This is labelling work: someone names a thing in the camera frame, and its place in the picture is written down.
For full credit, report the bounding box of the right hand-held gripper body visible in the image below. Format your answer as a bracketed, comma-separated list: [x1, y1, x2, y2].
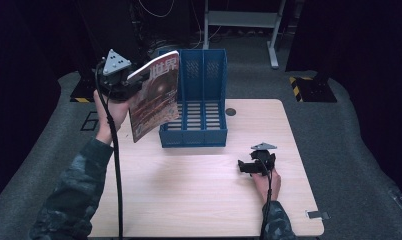
[250, 142, 278, 177]

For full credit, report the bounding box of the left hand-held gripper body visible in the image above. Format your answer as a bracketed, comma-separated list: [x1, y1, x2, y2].
[95, 48, 144, 102]

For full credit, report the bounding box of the brown cover magazine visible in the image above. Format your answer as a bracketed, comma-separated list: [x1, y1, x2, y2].
[126, 49, 181, 144]

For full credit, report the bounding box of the blue plastic file rack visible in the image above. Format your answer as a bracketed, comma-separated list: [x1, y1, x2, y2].
[157, 48, 229, 149]

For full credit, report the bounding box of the person's right hand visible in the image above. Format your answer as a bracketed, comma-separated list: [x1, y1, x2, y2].
[251, 167, 283, 205]

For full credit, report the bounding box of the person's left hand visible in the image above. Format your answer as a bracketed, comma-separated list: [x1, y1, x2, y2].
[93, 89, 133, 146]

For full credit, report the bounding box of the black yellow striped stand base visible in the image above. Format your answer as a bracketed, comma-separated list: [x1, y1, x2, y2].
[288, 75, 339, 104]
[69, 77, 101, 104]

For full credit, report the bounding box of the grey tag on table edge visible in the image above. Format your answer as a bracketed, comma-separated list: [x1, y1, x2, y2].
[305, 209, 331, 221]

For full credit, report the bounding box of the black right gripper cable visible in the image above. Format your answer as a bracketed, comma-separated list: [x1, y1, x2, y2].
[258, 159, 274, 240]

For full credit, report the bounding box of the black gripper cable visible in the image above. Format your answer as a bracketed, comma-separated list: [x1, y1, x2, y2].
[94, 59, 125, 240]
[258, 159, 274, 240]

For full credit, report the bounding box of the white hanging cable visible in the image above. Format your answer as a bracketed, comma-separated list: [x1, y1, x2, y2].
[137, 0, 176, 19]

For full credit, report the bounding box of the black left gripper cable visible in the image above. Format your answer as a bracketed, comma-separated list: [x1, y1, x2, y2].
[94, 59, 125, 240]

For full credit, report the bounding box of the white metal desk frame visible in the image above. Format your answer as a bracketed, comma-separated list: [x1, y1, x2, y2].
[202, 0, 289, 70]

